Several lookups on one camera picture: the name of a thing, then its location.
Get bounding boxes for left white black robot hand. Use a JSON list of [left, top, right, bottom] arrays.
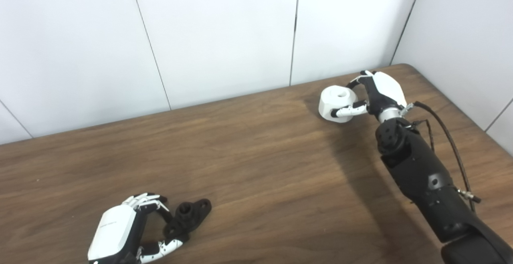
[[87, 193, 190, 264]]

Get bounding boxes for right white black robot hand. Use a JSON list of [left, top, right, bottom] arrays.
[[331, 70, 408, 118]]

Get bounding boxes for round white piece with holes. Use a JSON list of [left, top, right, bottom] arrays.
[[318, 87, 358, 123]]

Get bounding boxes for black flanged holder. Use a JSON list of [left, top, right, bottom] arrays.
[[164, 199, 212, 236]]

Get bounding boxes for thin black wrist wire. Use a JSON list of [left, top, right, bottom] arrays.
[[411, 119, 436, 153]]

